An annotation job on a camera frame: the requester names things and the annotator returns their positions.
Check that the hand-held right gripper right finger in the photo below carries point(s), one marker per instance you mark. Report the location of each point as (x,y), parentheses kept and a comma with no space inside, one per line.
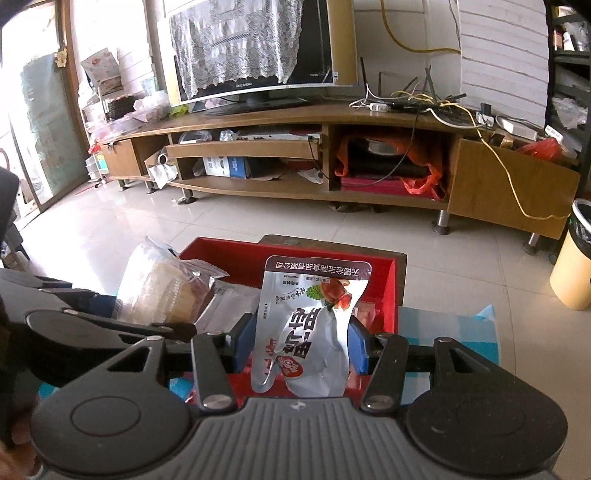
(360,346)

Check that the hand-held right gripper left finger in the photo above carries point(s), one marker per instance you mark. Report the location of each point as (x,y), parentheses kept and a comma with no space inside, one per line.
(242,344)

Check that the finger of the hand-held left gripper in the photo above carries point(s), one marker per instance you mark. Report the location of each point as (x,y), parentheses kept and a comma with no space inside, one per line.
(74,297)
(147,330)

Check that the small red snack packet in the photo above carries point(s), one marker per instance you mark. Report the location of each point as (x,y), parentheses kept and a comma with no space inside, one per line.
(369,316)

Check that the silver green-label snack packet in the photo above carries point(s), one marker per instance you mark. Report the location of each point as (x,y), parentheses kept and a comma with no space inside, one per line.
(226,304)

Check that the clear brown cracker packet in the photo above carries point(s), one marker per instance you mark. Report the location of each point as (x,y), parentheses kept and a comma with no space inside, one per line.
(157,286)

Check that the silver snack pouch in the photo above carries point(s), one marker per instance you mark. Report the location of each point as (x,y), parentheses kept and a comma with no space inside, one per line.
(314,332)

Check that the red cardboard box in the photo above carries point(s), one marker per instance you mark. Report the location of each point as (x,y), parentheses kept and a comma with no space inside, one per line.
(384,286)

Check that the person's left hand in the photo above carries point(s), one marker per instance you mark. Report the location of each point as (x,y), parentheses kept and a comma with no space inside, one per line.
(18,434)

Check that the blue white checked tablecloth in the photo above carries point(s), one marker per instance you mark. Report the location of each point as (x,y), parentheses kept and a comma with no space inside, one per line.
(452,332)

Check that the small open cardboard box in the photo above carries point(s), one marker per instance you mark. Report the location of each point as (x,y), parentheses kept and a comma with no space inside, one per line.
(161,168)

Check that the flat red box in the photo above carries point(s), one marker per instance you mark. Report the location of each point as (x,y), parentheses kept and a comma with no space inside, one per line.
(369,188)

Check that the orange plastic bag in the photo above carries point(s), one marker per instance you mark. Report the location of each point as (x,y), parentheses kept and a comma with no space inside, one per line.
(418,184)

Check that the blue white carton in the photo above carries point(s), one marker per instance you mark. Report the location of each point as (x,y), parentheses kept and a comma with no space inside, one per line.
(226,167)

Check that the wooden tv stand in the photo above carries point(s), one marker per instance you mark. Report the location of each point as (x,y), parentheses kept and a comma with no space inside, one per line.
(258,150)

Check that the cluttered white storage rack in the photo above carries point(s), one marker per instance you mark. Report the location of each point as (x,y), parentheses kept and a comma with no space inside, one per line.
(111,92)

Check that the cream trash bin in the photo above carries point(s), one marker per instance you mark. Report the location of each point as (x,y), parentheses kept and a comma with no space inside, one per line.
(570,277)

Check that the small white power strip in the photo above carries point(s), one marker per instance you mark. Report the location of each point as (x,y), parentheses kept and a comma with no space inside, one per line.
(378,107)

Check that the black wifi router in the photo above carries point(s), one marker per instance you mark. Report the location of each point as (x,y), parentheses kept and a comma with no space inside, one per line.
(415,105)

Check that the red plastic bag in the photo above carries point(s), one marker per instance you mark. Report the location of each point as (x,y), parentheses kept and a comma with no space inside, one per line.
(540,150)

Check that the long white power strip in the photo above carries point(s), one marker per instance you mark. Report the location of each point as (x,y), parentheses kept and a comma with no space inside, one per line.
(517,128)

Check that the white lace cloth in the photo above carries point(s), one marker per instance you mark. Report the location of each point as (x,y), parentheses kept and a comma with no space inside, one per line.
(231,46)

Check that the flat screen television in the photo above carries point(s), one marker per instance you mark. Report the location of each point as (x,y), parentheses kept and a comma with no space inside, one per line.
(314,46)

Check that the black metal rack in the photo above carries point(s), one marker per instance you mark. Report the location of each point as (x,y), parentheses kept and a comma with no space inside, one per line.
(570,69)

